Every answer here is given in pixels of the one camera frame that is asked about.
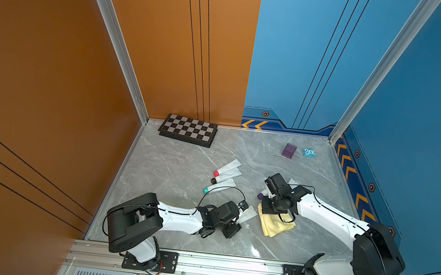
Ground pink cap toothpaste tube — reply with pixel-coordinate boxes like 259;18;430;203
213;159;241;177

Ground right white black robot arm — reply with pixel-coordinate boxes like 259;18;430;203
261;174;406;275

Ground black white chessboard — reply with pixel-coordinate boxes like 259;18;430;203
158;114;218;148

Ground yellow microfibre cloth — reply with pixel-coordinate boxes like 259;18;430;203
257;203;296;238

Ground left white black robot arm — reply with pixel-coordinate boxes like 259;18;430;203
102;193;249;270

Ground black cap toothpaste tube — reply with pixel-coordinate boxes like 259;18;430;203
210;167;242;185

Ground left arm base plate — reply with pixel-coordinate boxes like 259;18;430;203
122;251;179;274

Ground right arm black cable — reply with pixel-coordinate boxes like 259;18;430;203
275;183;373;233

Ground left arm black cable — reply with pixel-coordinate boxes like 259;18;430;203
194;182;248;221

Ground aluminium front rail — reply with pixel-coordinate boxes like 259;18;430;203
64;240;292;275

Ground green cap toothpaste tube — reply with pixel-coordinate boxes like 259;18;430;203
204;179;236;194

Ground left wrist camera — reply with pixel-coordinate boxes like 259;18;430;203
237;200;250;213

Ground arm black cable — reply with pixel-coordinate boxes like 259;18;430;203
194;182;248;221
275;183;373;233

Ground purple cube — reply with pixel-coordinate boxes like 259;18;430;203
282;143;297;159

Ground dark blue cap tube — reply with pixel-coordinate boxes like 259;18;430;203
237;206;258;224

